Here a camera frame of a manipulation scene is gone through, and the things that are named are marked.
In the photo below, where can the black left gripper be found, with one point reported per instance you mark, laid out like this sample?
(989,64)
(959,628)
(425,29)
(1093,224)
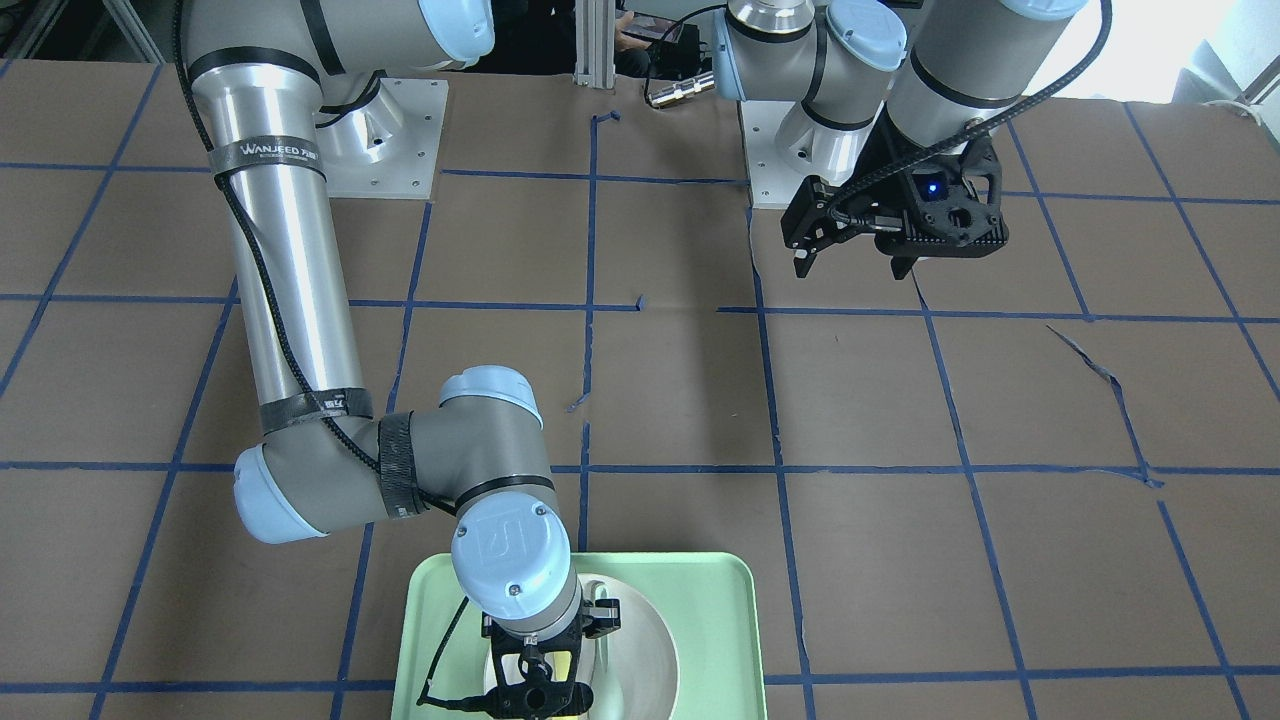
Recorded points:
(884,172)

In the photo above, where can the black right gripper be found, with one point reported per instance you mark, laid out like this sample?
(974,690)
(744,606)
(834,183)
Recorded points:
(603,622)

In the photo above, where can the white round plate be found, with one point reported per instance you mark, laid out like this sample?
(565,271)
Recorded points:
(639,673)

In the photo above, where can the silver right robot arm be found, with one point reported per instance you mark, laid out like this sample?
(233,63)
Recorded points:
(256,76)

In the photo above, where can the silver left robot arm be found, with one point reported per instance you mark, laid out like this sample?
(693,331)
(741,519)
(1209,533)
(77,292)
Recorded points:
(892,110)

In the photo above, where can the light green plastic tray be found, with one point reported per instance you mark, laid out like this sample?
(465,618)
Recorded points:
(717,627)

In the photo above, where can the silver cylindrical connector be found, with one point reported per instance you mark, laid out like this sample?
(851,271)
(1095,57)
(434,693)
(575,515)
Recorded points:
(680,91)

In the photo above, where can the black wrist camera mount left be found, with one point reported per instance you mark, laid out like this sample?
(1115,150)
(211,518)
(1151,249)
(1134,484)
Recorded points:
(949,206)

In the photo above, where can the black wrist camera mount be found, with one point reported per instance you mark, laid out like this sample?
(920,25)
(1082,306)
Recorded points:
(949,206)
(546,687)

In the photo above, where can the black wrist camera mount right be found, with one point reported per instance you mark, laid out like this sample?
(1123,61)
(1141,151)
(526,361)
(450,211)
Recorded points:
(546,687)

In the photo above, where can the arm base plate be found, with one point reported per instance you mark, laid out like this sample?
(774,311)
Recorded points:
(388,148)
(783,146)

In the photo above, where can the aluminium frame post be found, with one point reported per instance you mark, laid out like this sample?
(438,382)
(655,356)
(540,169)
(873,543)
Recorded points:
(594,44)

